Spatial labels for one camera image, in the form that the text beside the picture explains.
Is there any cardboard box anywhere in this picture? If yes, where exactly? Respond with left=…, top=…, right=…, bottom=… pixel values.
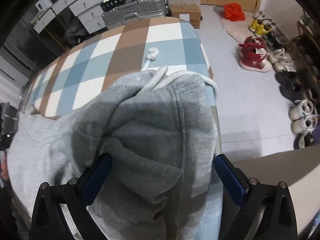
left=170, top=4, right=203, bottom=28

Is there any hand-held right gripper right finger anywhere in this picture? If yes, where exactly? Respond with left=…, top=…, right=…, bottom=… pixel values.
left=214, top=152, right=298, bottom=240

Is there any row of shoes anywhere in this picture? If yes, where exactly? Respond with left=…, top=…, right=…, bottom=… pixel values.
left=237, top=10, right=320, bottom=150

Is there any red bag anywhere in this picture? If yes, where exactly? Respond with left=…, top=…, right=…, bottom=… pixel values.
left=222, top=2, right=247, bottom=22

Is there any black bag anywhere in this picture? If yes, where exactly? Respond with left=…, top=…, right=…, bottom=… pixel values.
left=62, top=17, right=87, bottom=48

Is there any silver suitcase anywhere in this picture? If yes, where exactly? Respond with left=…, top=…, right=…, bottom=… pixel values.
left=101, top=0, right=168, bottom=29

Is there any dark box with lights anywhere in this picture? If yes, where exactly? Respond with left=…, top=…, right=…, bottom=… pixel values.
left=100, top=0, right=125, bottom=12

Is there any pale fluffy rug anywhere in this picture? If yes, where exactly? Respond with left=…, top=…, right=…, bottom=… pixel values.
left=212, top=5, right=260, bottom=45

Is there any white drawer desk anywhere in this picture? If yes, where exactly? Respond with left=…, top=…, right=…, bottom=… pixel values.
left=31, top=0, right=130, bottom=34

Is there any grey hoodie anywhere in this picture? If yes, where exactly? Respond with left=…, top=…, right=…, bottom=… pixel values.
left=6, top=47, right=219, bottom=240

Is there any shoe rack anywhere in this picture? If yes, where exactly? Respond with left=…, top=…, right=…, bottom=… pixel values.
left=290, top=10, right=320, bottom=100

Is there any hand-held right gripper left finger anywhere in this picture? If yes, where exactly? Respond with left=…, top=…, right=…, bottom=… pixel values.
left=30, top=152, right=113, bottom=240

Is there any white appliance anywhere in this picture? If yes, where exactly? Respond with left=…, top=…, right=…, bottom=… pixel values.
left=35, top=0, right=54, bottom=12

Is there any black glossy cabinet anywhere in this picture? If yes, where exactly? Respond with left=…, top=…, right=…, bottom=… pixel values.
left=0, top=7, right=63, bottom=80

